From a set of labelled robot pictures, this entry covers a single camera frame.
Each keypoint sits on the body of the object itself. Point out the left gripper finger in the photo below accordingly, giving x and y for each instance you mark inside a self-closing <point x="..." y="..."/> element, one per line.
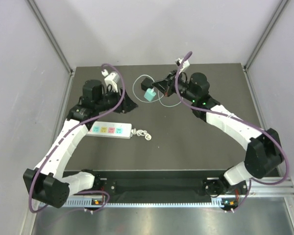
<point x="128" y="104"/>
<point x="119" y="110"/>

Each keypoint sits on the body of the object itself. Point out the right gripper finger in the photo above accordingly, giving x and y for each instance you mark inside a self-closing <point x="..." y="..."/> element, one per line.
<point x="162" y="86"/>
<point x="165" y="80"/>

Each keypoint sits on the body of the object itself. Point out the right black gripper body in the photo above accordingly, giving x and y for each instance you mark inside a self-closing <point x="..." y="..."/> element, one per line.
<point x="172" y="88"/>

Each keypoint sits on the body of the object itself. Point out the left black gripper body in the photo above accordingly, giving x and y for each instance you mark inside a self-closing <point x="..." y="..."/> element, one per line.
<point x="111" y="99"/>

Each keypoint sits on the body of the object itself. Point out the teal charger plug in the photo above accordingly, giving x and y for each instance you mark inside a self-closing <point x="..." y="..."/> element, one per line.
<point x="149" y="94"/>

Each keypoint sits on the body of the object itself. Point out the white power strip coloured sockets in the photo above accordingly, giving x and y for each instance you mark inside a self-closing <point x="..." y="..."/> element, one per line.
<point x="110" y="130"/>

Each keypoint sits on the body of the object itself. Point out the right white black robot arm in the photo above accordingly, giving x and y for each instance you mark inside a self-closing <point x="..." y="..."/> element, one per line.
<point x="262" y="148"/>

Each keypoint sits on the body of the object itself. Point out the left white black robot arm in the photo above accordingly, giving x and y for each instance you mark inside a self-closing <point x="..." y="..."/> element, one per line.
<point x="46" y="183"/>

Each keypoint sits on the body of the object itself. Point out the black cube block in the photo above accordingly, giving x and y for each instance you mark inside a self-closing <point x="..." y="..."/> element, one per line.
<point x="146" y="84"/>

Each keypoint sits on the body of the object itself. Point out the dark grey table mat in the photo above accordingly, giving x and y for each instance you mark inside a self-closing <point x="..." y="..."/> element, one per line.
<point x="179" y="139"/>

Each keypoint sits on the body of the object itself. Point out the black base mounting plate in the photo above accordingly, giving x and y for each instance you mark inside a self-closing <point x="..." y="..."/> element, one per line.
<point x="153" y="184"/>

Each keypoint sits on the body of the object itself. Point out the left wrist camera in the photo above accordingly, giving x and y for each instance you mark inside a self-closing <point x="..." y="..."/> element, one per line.
<point x="111" y="80"/>

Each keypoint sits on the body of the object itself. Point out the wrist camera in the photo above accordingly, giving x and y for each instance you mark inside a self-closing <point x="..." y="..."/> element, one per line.
<point x="111" y="80"/>
<point x="182" y="66"/>

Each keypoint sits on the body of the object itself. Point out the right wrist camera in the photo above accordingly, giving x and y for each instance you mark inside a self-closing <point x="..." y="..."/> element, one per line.
<point x="182" y="66"/>

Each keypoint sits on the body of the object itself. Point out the white coiled strip cord plug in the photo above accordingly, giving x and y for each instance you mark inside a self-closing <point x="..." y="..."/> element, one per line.
<point x="140" y="133"/>

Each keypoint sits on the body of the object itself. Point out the slotted grey cable duct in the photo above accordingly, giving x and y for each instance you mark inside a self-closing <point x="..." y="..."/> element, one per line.
<point x="89" y="202"/>

